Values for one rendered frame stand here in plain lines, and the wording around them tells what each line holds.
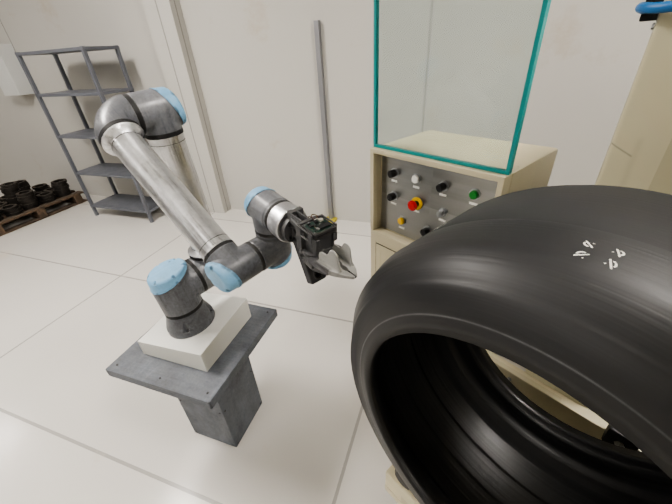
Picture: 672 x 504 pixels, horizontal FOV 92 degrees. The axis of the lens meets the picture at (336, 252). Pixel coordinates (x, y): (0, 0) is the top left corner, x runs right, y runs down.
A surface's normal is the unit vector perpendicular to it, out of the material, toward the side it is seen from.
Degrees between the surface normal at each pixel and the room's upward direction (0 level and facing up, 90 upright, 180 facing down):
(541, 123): 90
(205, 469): 0
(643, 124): 90
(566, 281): 43
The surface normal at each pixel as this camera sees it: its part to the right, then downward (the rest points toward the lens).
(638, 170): -0.76, 0.38
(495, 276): -0.66, -0.41
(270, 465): -0.06, -0.85
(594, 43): -0.33, 0.52
